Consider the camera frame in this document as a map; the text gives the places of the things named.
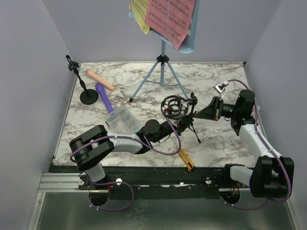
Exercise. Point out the clear plastic screw box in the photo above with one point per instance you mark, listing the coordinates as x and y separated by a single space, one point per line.
122 121

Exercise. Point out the beige microphone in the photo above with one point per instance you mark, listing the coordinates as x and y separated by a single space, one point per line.
91 74

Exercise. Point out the purple microphone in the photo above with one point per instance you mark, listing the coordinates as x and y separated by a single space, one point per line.
101 91

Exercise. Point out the yellow utility knife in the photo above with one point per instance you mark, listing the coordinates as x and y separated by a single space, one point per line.
185 158

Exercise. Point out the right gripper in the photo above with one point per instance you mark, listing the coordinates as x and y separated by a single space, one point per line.
217 110

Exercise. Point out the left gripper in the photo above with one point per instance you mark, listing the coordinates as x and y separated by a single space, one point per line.
182 124

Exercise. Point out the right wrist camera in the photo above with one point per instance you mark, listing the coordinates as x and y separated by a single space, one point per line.
220 88

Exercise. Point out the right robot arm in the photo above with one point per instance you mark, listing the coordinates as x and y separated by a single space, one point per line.
272 175

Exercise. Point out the pink sheet music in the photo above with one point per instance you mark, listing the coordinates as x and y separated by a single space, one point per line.
172 19

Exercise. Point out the black round-base mic stand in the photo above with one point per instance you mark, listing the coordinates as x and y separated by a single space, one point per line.
88 96

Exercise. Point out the yellow sheet music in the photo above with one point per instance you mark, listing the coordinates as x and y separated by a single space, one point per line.
138 10

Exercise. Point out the black tripod mic stand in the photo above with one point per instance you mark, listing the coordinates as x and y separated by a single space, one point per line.
176 107

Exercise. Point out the light blue music stand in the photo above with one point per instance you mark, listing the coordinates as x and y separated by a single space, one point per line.
186 47

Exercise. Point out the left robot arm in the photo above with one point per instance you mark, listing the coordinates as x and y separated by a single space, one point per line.
91 147

